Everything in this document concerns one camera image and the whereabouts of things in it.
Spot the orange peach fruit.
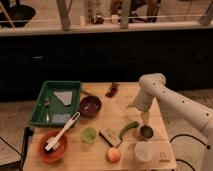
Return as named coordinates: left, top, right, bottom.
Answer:
left=106, top=147, right=121, bottom=163

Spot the yellow banana piece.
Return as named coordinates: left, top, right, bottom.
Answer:
left=81, top=90, right=96, bottom=96

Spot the metal fork in tray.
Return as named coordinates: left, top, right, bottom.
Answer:
left=44, top=98, right=50, bottom=122

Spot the orange bowl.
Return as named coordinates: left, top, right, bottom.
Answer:
left=37, top=130, right=68, bottom=164

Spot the dark metal cup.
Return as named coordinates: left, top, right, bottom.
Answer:
left=139, top=125, right=154, bottom=141

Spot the grey rectangular block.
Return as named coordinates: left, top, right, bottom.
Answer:
left=99, top=127, right=121, bottom=147

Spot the grey cloth in tray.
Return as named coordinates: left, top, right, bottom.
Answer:
left=54, top=91, right=72, bottom=106

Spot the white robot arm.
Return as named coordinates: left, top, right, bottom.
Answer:
left=130, top=73, right=213, bottom=171

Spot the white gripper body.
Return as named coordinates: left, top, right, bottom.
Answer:
left=127, top=89, right=154, bottom=112

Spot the green plastic tray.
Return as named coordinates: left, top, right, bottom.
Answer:
left=29, top=81, right=81, bottom=127

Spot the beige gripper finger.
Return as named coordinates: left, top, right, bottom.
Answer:
left=141, top=111, right=150, bottom=125

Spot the small green cup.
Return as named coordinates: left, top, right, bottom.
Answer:
left=81, top=127, right=97, bottom=144

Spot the dark red bowl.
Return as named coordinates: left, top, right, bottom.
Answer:
left=79, top=96, right=102, bottom=118

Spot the green pepper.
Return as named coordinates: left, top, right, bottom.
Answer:
left=119, top=121, right=139, bottom=140

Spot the white dish brush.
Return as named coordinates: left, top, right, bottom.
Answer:
left=45, top=112, right=80, bottom=151

